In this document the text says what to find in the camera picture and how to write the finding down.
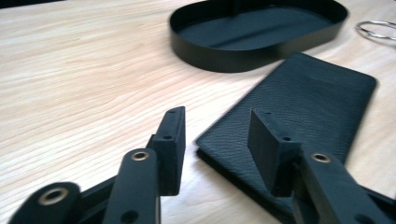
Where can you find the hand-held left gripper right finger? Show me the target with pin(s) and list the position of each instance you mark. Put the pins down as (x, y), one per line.
(268, 155)

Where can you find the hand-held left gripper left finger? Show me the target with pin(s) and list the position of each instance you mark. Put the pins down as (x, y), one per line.
(170, 155)

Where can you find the black leather wallet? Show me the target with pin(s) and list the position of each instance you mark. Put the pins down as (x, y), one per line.
(311, 102)

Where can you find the black oval tray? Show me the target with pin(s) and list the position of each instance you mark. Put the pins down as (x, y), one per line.
(249, 31)

